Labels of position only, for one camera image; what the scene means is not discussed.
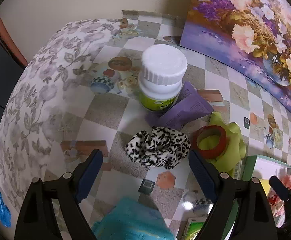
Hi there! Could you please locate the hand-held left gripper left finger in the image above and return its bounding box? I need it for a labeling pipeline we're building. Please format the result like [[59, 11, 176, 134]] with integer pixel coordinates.
[[14, 149, 103, 240]]

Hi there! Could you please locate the checkered patterned tablecloth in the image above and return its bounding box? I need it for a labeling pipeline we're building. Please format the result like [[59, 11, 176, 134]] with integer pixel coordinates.
[[43, 10, 291, 240]]

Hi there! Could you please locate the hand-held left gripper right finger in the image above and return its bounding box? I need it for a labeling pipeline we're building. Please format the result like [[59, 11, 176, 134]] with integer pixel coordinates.
[[188, 149, 278, 240]]

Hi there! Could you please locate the pink striped fluffy sock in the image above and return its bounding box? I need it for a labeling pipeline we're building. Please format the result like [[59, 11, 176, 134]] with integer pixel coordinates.
[[280, 174, 291, 191]]

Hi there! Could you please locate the grey floral cloth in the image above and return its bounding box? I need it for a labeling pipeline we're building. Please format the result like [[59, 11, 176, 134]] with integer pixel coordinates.
[[0, 17, 128, 210]]

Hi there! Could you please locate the white pill bottle green label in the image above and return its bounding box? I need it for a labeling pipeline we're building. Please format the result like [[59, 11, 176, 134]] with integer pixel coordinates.
[[138, 44, 188, 113]]

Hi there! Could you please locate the red plastic ring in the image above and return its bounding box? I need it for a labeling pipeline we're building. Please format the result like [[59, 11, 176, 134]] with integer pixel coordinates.
[[192, 125, 228, 159]]

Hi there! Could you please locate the leopard print scrunchie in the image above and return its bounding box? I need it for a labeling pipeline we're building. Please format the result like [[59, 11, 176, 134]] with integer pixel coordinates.
[[125, 127, 191, 170]]

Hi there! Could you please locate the green tissue packet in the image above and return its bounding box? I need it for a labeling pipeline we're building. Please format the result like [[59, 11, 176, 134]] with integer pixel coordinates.
[[178, 216, 208, 240]]

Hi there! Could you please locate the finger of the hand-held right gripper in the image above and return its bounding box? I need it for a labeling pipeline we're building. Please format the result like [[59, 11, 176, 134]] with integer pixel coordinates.
[[269, 176, 291, 229]]

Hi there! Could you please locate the flower painting canvas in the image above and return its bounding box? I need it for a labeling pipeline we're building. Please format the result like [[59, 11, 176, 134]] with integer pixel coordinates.
[[179, 0, 291, 115]]

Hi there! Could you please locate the teal plastic box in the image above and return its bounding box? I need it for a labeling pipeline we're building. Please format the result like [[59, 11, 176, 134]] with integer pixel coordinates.
[[92, 197, 174, 240]]

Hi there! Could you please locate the purple paper packet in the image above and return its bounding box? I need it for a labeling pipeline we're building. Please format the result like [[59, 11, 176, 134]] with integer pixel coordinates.
[[145, 81, 214, 132]]

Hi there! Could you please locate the white tray green rim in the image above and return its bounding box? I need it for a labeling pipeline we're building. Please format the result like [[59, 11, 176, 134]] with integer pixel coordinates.
[[240, 155, 291, 230]]

